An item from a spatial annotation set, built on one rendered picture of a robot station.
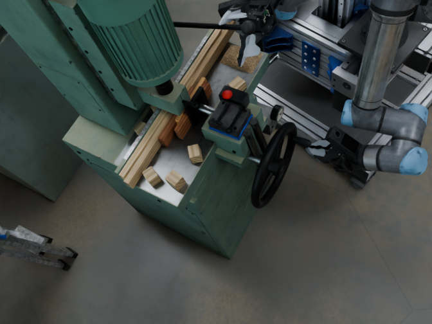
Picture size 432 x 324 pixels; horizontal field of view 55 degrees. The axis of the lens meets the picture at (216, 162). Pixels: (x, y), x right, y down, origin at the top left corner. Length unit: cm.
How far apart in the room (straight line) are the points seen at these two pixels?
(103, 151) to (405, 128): 97
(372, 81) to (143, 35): 58
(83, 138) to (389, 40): 104
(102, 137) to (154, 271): 86
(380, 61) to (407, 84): 115
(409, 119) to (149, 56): 70
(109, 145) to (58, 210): 104
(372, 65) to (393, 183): 117
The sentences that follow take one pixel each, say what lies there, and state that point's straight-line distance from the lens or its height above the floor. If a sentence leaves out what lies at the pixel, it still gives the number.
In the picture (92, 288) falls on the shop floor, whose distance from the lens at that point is 225.
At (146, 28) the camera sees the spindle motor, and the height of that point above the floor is 135.
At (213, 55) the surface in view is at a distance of 142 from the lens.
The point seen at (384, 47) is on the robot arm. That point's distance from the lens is 109.
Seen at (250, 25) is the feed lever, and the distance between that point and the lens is 105.
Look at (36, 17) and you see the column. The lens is 109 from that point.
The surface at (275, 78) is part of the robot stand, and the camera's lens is 223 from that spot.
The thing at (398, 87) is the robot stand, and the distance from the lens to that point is 224.
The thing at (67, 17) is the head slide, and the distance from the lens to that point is 107.
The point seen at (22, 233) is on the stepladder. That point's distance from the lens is 220.
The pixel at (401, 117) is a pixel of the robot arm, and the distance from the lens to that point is 122.
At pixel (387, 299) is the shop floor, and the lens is 205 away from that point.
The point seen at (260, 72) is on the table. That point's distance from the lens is 142.
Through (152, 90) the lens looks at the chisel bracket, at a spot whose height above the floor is 104.
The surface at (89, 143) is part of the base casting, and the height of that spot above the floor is 80.
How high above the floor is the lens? 199
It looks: 62 degrees down
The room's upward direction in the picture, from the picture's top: 22 degrees counter-clockwise
